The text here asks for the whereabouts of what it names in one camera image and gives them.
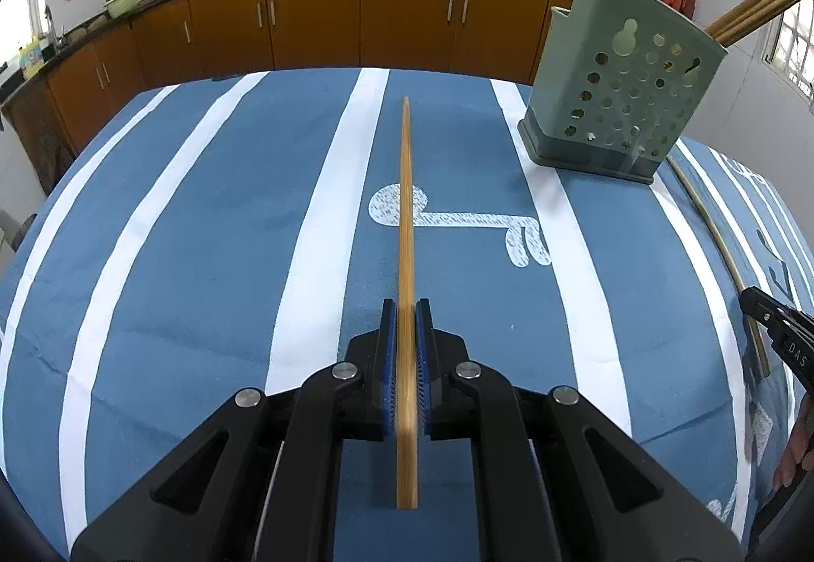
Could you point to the person's right hand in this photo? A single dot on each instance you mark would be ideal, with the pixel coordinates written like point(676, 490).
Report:
point(798, 460)

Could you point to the yellow and blue packet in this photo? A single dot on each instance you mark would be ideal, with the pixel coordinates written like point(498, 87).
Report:
point(30, 60)

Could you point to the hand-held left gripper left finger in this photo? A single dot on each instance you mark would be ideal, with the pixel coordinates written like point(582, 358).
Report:
point(389, 358)

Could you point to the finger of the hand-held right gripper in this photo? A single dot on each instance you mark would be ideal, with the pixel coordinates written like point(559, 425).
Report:
point(788, 339)

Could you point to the window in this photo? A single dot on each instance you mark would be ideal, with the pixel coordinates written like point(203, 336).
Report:
point(795, 46)

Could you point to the brown lower kitchen cabinets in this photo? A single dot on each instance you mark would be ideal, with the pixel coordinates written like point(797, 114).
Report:
point(407, 15)

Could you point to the blue striped tablecloth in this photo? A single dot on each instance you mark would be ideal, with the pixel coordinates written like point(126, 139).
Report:
point(222, 282)

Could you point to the green perforated utensil holder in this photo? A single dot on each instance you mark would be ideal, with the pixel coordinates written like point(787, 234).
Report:
point(563, 85)

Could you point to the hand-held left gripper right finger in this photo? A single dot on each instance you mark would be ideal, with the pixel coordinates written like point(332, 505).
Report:
point(425, 358)

